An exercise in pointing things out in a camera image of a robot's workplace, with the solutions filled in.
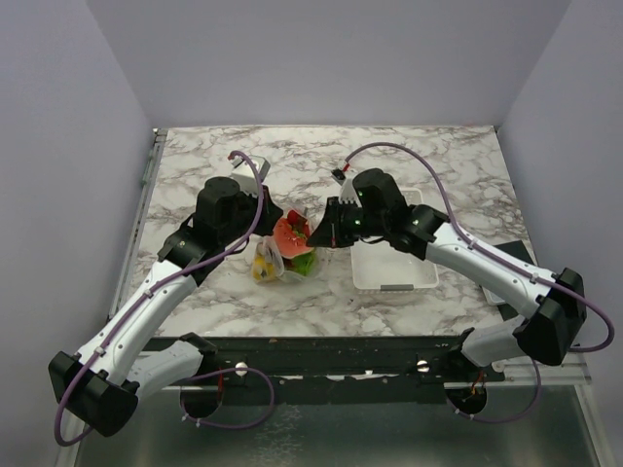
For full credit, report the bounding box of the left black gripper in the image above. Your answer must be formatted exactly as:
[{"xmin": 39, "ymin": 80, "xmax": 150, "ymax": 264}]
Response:
[{"xmin": 220, "ymin": 183, "xmax": 284, "ymax": 246}]

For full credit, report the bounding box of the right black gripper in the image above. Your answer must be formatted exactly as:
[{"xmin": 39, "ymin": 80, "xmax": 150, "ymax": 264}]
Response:
[{"xmin": 308, "ymin": 197, "xmax": 387, "ymax": 249}]

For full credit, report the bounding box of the watermelon slice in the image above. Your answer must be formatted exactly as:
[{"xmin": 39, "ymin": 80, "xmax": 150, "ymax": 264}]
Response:
[{"xmin": 273, "ymin": 218, "xmax": 313, "ymax": 259}]

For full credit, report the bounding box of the green grape bunch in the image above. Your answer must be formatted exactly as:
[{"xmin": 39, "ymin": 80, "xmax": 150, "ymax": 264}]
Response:
[{"xmin": 284, "ymin": 251, "xmax": 316, "ymax": 276}]

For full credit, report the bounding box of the clear zip top bag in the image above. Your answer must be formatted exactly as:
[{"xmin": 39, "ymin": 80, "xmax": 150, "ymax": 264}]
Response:
[{"xmin": 251, "ymin": 205, "xmax": 327, "ymax": 283}]

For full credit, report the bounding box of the yellow bell pepper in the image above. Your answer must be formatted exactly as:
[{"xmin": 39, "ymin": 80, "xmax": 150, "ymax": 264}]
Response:
[{"xmin": 251, "ymin": 257, "xmax": 276, "ymax": 282}]

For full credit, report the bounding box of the red strawberry pile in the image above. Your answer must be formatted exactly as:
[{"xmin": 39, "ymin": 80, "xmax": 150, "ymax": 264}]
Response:
[{"xmin": 286, "ymin": 209, "xmax": 308, "ymax": 234}]

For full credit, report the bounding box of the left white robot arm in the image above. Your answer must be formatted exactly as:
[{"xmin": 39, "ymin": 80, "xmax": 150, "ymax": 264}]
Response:
[{"xmin": 49, "ymin": 177, "xmax": 282, "ymax": 446}]

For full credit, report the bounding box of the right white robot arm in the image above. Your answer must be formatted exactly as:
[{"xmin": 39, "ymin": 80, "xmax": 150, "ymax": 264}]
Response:
[{"xmin": 307, "ymin": 168, "xmax": 586, "ymax": 380}]

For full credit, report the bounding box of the white plastic basket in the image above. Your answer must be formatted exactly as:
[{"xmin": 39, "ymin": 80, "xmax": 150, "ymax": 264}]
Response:
[{"xmin": 349, "ymin": 187, "xmax": 441, "ymax": 292}]

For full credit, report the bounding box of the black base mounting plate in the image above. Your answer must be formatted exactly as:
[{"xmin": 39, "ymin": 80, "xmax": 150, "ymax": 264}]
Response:
[{"xmin": 181, "ymin": 333, "xmax": 504, "ymax": 405}]

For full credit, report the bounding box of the black foam pad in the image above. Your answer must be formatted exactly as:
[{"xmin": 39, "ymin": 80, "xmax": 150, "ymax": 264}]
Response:
[{"xmin": 479, "ymin": 238, "xmax": 536, "ymax": 323}]

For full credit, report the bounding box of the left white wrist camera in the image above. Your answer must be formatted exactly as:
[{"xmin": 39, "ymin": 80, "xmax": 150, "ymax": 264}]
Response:
[{"xmin": 230, "ymin": 156, "xmax": 271, "ymax": 197}]

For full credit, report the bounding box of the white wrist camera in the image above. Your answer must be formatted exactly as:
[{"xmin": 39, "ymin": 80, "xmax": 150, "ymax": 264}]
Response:
[
  {"xmin": 331, "ymin": 168, "xmax": 360, "ymax": 206},
  {"xmin": 230, "ymin": 156, "xmax": 271, "ymax": 197}
]

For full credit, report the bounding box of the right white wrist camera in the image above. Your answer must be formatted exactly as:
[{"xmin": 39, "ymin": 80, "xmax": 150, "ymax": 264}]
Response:
[{"xmin": 331, "ymin": 168, "xmax": 360, "ymax": 206}]

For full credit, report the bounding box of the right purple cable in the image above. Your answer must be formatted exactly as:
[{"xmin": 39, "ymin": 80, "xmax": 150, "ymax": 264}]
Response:
[{"xmin": 330, "ymin": 141, "xmax": 614, "ymax": 423}]

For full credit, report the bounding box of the purple cable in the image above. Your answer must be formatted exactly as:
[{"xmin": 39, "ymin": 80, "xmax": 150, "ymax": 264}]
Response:
[
  {"xmin": 330, "ymin": 141, "xmax": 614, "ymax": 423},
  {"xmin": 53, "ymin": 150, "xmax": 276, "ymax": 449}
]

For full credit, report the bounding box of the aluminium rail frame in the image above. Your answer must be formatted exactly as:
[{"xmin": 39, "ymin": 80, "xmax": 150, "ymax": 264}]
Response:
[{"xmin": 57, "ymin": 126, "xmax": 593, "ymax": 463}]

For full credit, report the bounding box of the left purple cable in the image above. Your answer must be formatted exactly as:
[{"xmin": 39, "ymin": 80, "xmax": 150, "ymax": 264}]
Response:
[{"xmin": 53, "ymin": 150, "xmax": 276, "ymax": 449}]

